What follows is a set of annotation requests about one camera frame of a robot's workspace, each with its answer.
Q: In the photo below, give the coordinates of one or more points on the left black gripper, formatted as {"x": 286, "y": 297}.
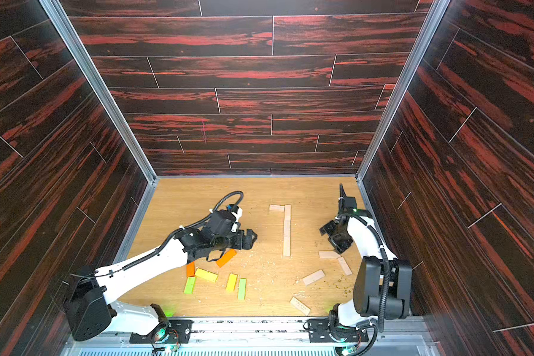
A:
{"x": 240, "y": 245}

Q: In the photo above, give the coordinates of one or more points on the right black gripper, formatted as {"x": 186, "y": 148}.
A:
{"x": 336, "y": 236}

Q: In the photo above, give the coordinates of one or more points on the natural wood block short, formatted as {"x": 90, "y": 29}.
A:
{"x": 328, "y": 255}

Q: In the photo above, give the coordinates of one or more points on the natural wood block printed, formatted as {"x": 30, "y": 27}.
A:
{"x": 276, "y": 208}

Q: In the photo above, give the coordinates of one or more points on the natural wood block long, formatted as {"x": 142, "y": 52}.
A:
{"x": 287, "y": 219}

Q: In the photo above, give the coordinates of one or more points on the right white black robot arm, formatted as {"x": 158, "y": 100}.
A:
{"x": 382, "y": 288}

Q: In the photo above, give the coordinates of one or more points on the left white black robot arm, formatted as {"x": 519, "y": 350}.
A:
{"x": 92, "y": 304}

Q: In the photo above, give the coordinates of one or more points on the orange block centre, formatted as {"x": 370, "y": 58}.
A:
{"x": 227, "y": 257}

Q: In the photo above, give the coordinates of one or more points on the yellow block lying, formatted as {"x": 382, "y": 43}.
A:
{"x": 206, "y": 275}

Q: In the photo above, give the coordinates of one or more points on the dark orange block left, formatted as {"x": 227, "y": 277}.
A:
{"x": 190, "y": 270}

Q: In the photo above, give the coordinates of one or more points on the yellow block small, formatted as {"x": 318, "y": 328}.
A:
{"x": 231, "y": 283}

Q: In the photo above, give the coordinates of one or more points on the natural wood block angled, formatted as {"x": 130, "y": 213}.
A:
{"x": 313, "y": 277}

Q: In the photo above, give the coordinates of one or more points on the light green block right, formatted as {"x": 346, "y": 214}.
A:
{"x": 241, "y": 291}

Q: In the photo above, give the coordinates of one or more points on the light green block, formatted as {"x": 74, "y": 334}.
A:
{"x": 241, "y": 291}
{"x": 189, "y": 285}

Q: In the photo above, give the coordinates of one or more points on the light green block left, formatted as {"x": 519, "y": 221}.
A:
{"x": 189, "y": 285}

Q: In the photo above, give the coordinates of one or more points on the natural wood block bottom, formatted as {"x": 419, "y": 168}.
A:
{"x": 300, "y": 306}

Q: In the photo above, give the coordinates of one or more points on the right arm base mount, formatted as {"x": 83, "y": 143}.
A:
{"x": 323, "y": 330}

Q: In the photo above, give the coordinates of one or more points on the front aluminium rail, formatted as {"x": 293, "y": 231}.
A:
{"x": 228, "y": 336}

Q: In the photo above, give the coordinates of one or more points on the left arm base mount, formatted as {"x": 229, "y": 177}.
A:
{"x": 173, "y": 332}

